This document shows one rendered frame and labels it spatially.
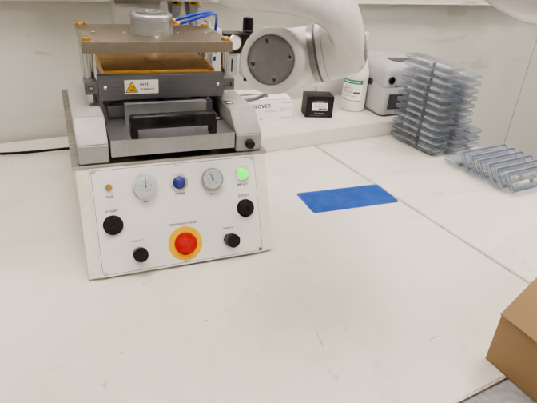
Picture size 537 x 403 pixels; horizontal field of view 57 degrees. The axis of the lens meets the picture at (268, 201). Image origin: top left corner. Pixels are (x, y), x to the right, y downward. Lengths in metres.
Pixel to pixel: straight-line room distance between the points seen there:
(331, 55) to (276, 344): 0.42
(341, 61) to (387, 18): 1.31
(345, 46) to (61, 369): 0.57
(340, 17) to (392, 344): 0.48
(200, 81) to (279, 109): 0.57
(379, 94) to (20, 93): 1.06
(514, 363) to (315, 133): 0.89
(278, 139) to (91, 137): 0.67
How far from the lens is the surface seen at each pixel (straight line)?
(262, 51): 0.65
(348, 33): 0.63
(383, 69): 1.67
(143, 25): 1.00
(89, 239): 0.89
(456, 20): 2.23
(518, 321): 0.79
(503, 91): 2.61
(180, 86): 0.96
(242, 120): 0.94
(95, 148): 0.88
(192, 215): 0.91
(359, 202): 1.19
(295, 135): 1.44
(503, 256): 1.13
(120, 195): 0.89
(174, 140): 0.89
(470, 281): 1.01
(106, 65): 0.99
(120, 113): 0.98
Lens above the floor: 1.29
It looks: 28 degrees down
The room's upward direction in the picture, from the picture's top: 5 degrees clockwise
